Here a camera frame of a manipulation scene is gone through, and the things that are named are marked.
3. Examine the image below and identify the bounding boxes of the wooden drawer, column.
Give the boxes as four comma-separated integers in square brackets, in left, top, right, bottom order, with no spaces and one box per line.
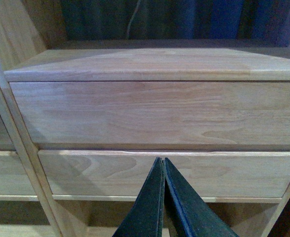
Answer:
[39,150,290,203]
[11,81,290,145]

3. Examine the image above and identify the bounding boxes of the upper wooden drawer, right column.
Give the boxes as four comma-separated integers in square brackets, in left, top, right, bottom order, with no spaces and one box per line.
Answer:
[11,81,290,145]

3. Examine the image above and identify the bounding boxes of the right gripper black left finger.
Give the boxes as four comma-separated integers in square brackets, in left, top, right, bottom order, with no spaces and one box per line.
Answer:
[113,158,165,237]

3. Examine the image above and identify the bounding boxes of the lower wooden drawer, right column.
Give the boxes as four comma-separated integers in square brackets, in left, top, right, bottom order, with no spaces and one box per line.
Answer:
[39,150,290,203]

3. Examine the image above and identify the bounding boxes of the light wooden shelf unit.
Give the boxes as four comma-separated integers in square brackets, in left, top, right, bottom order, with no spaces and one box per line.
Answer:
[0,0,290,237]

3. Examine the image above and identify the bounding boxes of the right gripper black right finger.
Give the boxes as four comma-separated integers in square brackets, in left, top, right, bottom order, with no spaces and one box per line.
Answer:
[164,158,237,237]

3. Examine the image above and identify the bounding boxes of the thin grey cable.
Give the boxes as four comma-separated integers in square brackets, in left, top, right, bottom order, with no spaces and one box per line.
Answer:
[126,0,142,40]

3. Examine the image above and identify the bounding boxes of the dark blue curtain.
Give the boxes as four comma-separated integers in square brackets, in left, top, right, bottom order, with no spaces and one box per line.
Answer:
[61,0,290,46]

